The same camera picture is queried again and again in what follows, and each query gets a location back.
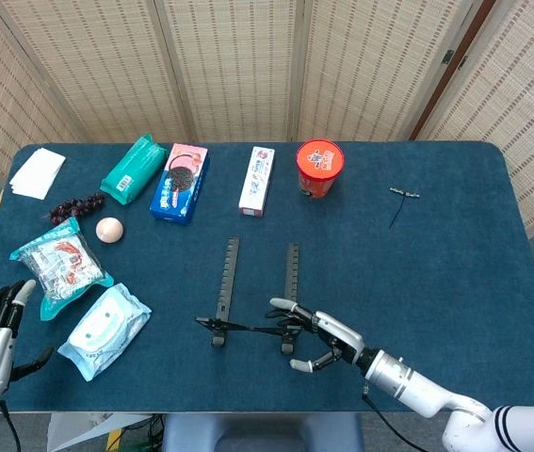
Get pale egg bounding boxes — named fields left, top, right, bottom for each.
left=95, top=217, right=125, bottom=245

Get black folding laptop stand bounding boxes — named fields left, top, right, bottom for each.
left=194, top=235, right=310, bottom=356

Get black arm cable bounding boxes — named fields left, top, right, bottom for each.
left=362, top=383, right=442, bottom=452
left=0, top=399, right=23, bottom=452

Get metal corkscrew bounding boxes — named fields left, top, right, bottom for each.
left=387, top=186, right=421, bottom=231

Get teal clear noodle packet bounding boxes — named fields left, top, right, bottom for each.
left=9, top=216, right=115, bottom=322

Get dark red grape bunch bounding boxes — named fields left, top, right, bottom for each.
left=40, top=193, right=106, bottom=225

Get blue Oreo cookie box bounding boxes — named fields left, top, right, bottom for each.
left=149, top=142, right=211, bottom=227

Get red instant noodle cup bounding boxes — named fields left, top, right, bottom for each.
left=294, top=138, right=347, bottom=201

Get green tissue pack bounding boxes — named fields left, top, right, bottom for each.
left=99, top=134, right=170, bottom=206

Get white paper napkins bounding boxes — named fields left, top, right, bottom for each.
left=8, top=147, right=67, bottom=201

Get light blue wet wipes pack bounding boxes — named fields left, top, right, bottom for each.
left=57, top=282, right=153, bottom=382

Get blue grey chair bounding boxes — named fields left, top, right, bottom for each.
left=161, top=412, right=365, bottom=452

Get bamboo folding screen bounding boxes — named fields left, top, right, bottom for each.
left=414, top=0, right=534, bottom=236
left=0, top=0, right=484, bottom=180

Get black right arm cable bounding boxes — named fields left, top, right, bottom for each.
left=362, top=383, right=442, bottom=452

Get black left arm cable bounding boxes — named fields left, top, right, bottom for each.
left=0, top=399, right=23, bottom=452

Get brown wooden post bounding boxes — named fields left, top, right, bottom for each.
left=409, top=0, right=498, bottom=140

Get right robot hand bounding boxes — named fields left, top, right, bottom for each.
left=266, top=297, right=366, bottom=373

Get white pink toothpaste box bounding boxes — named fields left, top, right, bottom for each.
left=238, top=145, right=276, bottom=218

